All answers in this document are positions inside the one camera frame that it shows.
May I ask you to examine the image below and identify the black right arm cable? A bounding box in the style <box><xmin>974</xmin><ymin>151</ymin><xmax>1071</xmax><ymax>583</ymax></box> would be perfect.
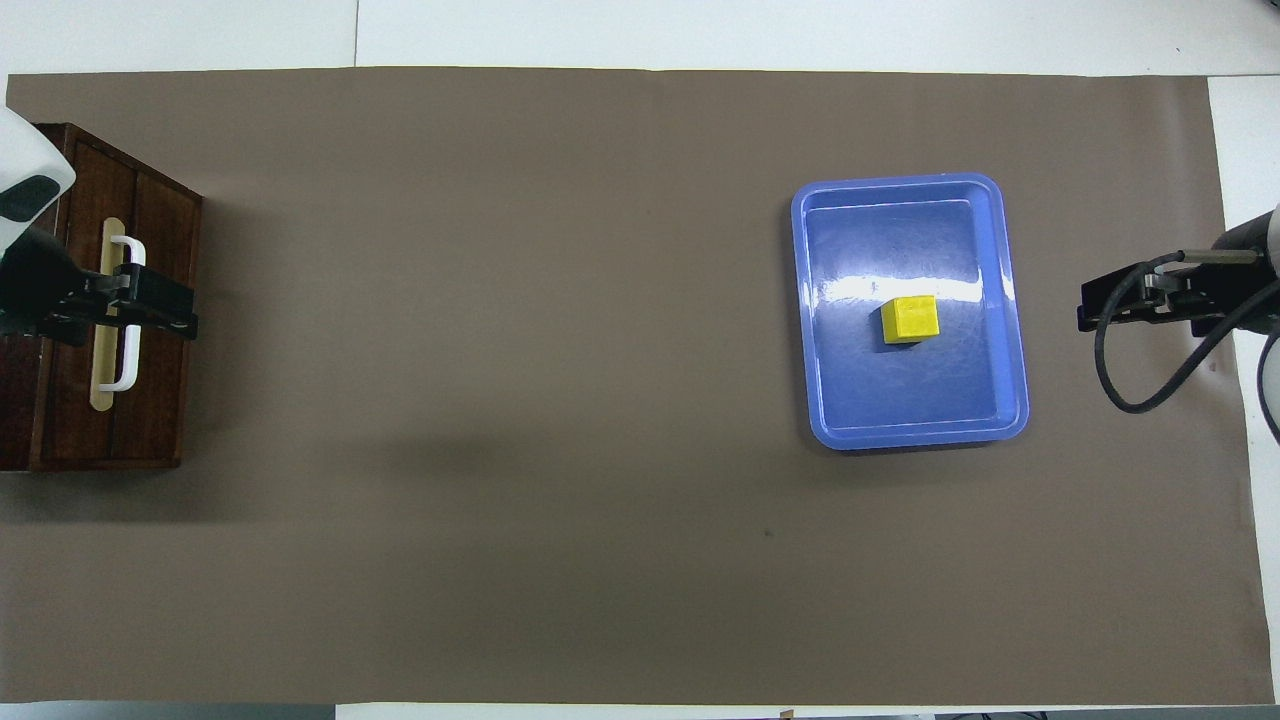
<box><xmin>1095</xmin><ymin>249</ymin><xmax>1263</xmax><ymax>415</ymax></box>

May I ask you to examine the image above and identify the brown table mat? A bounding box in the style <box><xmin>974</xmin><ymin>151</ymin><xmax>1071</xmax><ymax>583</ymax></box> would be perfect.
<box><xmin>0</xmin><ymin>67</ymin><xmax>1276</xmax><ymax>706</ymax></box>

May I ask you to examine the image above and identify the white drawer handle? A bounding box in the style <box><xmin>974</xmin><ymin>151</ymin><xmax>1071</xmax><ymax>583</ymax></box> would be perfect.
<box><xmin>95</xmin><ymin>236</ymin><xmax>147</xmax><ymax>391</ymax></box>

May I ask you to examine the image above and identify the dark wooden drawer cabinet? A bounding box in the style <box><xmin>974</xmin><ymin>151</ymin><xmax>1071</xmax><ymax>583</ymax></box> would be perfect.
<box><xmin>0</xmin><ymin>122</ymin><xmax>204</xmax><ymax>473</ymax></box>

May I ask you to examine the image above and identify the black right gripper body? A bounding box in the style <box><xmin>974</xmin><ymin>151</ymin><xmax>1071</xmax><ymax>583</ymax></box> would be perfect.
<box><xmin>1185</xmin><ymin>262</ymin><xmax>1280</xmax><ymax>337</ymax></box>

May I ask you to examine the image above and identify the dark wooden drawer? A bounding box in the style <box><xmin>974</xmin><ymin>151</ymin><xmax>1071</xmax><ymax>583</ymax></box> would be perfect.
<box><xmin>45</xmin><ymin>135</ymin><xmax>204</xmax><ymax>466</ymax></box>

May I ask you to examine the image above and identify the blue plastic tray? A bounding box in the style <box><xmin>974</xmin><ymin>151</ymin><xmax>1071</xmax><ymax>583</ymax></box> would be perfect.
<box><xmin>790</xmin><ymin>173</ymin><xmax>1031</xmax><ymax>452</ymax></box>

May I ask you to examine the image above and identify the yellow cube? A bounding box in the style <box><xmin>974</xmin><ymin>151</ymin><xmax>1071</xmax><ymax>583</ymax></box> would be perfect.
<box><xmin>881</xmin><ymin>295</ymin><xmax>941</xmax><ymax>347</ymax></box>

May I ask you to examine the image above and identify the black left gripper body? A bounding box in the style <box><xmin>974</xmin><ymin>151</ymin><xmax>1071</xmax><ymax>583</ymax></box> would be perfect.
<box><xmin>0</xmin><ymin>225</ymin><xmax>93</xmax><ymax>347</ymax></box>

